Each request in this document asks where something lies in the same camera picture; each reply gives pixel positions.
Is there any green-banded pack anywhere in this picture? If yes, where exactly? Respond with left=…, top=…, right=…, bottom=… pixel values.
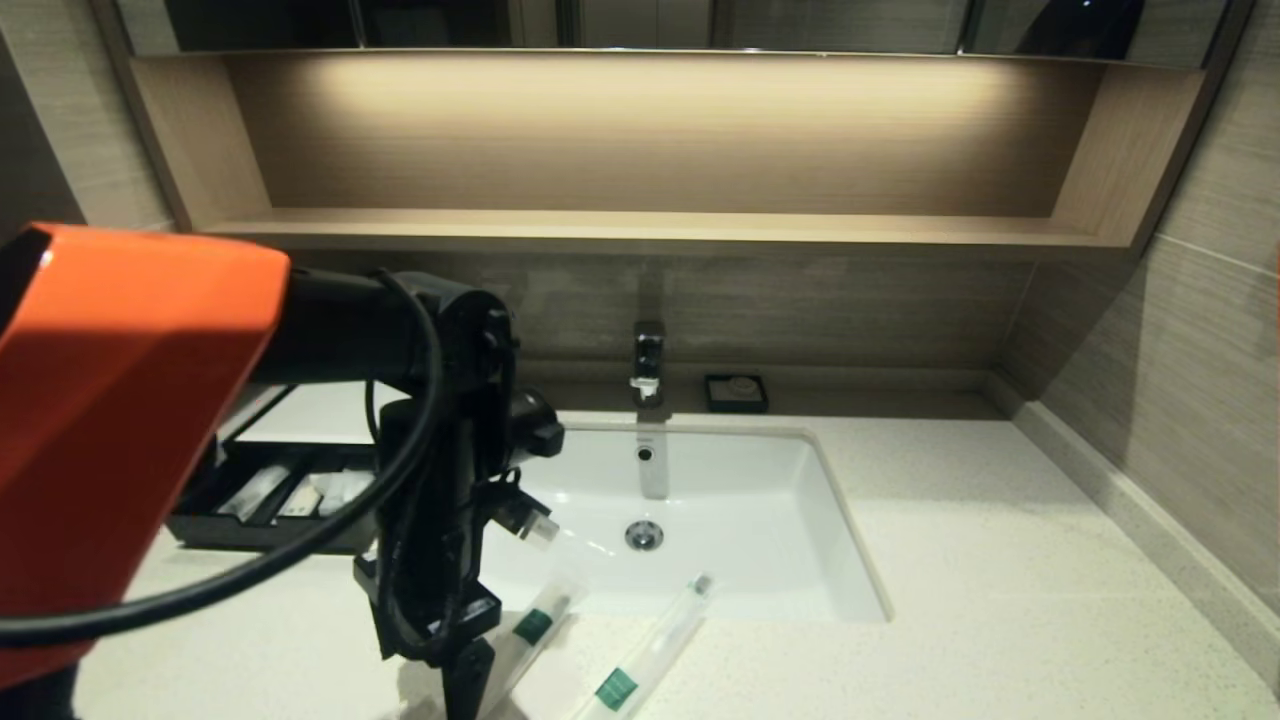
left=572, top=572, right=716, bottom=720
left=498, top=570, right=593, bottom=720

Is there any white wrapped amenity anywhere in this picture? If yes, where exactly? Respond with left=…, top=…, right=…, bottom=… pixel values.
left=312, top=470, right=377, bottom=517

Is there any green-banded pack, grey-bristled toothbrush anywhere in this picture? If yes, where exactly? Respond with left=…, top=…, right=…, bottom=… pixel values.
left=572, top=572, right=716, bottom=720

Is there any white card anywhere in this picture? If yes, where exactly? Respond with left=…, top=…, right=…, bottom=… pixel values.
left=240, top=383, right=383, bottom=447

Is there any chrome faucet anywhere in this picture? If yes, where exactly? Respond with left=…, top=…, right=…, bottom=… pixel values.
left=630, top=320, right=669, bottom=409

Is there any white sink basin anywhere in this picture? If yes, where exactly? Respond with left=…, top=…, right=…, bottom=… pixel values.
left=475, top=420, right=891, bottom=626

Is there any black soap dish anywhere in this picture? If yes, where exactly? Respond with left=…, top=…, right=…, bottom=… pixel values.
left=704, top=374, right=770, bottom=415

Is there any mirror cabinet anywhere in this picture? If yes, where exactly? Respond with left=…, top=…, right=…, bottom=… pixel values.
left=90, top=0, right=1259, bottom=61

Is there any black cable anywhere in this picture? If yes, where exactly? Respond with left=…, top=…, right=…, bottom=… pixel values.
left=0, top=268, right=447, bottom=647

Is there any wooden wall shelf niche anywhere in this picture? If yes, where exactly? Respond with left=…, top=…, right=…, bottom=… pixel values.
left=120, top=48, right=1211, bottom=263

